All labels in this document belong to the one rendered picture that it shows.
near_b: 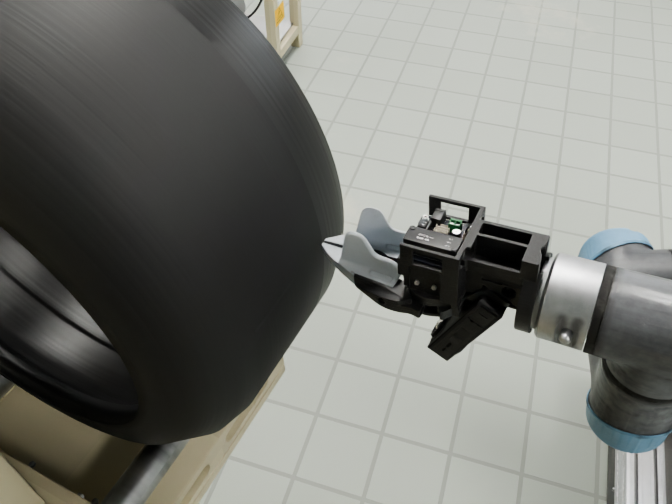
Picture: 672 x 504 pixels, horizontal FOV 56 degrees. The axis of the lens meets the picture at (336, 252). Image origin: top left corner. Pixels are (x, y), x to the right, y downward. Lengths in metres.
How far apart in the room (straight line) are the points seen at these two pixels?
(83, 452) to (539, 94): 2.67
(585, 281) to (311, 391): 1.50
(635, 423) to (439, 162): 2.18
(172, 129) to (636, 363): 0.41
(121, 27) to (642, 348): 0.48
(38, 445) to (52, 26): 0.70
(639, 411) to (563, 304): 0.12
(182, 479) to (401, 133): 2.17
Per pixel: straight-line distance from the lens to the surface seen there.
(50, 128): 0.50
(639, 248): 0.71
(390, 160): 2.70
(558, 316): 0.53
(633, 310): 0.53
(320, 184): 0.64
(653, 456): 1.81
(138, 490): 0.88
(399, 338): 2.08
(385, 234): 0.60
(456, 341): 0.61
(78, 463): 1.05
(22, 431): 1.11
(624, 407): 0.60
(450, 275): 0.53
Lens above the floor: 1.70
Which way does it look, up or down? 48 degrees down
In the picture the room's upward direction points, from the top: straight up
